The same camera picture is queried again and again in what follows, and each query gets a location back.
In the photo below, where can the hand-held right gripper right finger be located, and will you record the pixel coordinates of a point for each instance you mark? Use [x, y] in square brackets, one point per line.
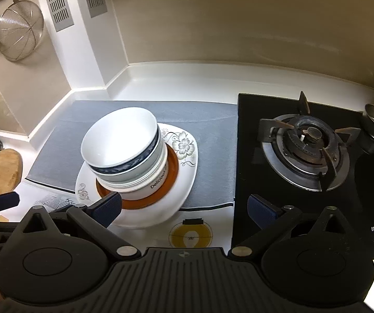
[260, 210]

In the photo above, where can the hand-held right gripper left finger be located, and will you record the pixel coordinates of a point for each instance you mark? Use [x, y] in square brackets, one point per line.
[108, 208]

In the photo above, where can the cream bowl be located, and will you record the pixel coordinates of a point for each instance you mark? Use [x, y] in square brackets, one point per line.
[147, 194]
[160, 176]

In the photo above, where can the white floral plate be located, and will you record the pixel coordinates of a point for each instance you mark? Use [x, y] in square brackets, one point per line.
[183, 169]
[151, 223]

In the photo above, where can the brown round plate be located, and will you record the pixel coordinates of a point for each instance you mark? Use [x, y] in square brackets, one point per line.
[170, 172]

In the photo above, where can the white bowl with blue band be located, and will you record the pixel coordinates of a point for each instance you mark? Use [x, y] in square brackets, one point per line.
[118, 137]

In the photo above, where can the light blue ceramic bowl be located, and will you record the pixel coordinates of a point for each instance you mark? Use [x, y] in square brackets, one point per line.
[160, 156]

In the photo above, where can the wooden cutting board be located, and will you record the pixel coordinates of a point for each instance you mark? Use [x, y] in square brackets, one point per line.
[9, 169]

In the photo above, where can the grey dish mat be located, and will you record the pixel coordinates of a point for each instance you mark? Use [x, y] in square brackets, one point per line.
[213, 156]

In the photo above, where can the black glass gas stove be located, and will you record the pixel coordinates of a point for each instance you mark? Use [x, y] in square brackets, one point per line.
[248, 130]

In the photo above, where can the gas burner with grate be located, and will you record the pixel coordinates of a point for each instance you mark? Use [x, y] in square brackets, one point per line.
[307, 143]

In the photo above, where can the wide grey vent grille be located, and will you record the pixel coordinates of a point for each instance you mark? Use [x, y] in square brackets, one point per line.
[58, 3]

